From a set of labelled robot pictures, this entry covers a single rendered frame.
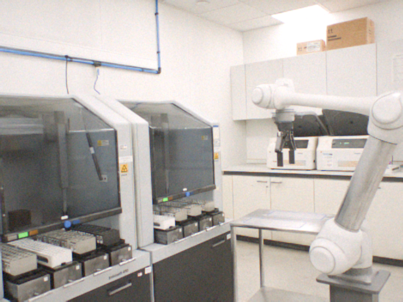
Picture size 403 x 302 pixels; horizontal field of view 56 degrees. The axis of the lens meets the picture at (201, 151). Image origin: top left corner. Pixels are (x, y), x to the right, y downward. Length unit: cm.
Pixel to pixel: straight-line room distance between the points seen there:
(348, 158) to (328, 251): 260
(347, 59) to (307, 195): 152
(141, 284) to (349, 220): 112
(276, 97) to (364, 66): 273
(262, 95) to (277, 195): 282
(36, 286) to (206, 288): 121
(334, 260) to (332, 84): 308
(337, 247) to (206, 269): 119
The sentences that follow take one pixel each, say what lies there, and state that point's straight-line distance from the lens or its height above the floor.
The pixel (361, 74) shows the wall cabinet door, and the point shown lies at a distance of 438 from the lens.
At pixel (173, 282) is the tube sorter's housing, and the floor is 50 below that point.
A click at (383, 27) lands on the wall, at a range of 476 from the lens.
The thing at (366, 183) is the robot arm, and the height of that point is 116.
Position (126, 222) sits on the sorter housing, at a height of 90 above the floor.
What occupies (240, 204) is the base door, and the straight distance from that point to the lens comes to 469.
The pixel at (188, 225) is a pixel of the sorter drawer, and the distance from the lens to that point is 235.
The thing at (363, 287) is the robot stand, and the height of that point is 70.
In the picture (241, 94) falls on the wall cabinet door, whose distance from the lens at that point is 492.
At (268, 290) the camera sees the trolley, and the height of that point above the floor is 28.
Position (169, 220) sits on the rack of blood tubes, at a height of 86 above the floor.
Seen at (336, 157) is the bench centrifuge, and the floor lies 105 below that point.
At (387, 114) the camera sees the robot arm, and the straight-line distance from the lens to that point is 143.
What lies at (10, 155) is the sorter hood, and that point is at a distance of 170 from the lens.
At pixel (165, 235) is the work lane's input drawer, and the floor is 79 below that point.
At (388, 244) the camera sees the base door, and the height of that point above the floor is 22.
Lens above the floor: 137
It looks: 3 degrees down
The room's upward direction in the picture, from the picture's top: 2 degrees counter-clockwise
